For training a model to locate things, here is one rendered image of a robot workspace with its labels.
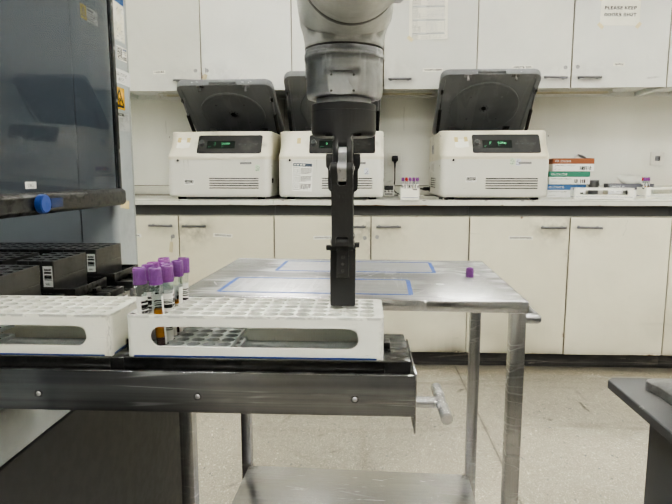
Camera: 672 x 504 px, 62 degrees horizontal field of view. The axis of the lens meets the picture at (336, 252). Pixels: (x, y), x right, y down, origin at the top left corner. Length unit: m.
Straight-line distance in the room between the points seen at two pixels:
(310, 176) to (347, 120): 2.35
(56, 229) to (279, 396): 0.85
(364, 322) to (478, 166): 2.43
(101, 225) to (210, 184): 1.78
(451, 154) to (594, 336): 1.22
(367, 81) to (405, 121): 2.98
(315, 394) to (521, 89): 2.86
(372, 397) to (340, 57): 0.37
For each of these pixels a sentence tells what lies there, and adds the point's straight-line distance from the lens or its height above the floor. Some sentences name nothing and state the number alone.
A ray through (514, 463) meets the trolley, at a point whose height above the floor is 0.54.
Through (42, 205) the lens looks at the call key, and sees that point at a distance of 0.99.
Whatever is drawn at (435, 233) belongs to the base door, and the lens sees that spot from 3.00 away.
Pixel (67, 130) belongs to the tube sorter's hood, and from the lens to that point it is 1.13.
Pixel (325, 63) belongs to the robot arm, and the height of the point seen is 1.14.
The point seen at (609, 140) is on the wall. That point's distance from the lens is 3.90.
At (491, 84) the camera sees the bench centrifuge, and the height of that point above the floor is 1.51.
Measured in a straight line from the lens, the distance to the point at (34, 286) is 1.02.
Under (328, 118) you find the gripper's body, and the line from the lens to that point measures 0.64.
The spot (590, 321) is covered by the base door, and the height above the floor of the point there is 0.26.
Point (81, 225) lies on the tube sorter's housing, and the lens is 1.36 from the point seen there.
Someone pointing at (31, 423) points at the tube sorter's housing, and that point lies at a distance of 0.90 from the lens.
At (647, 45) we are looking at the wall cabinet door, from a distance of 3.66.
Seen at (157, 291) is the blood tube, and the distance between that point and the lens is 0.68.
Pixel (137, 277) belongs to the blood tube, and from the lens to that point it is 0.68.
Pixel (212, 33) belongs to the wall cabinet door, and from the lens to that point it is 3.45.
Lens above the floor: 1.02
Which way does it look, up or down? 8 degrees down
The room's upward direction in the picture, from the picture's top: straight up
